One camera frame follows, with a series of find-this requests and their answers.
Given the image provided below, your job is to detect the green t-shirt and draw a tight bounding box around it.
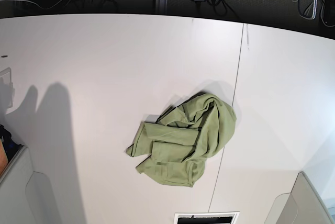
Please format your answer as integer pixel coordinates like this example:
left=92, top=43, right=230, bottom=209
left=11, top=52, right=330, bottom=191
left=126, top=93, right=237, bottom=187

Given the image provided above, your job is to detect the white table vent grille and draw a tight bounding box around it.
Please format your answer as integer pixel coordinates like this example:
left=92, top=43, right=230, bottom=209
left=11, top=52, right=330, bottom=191
left=173, top=211, right=240, bottom=224

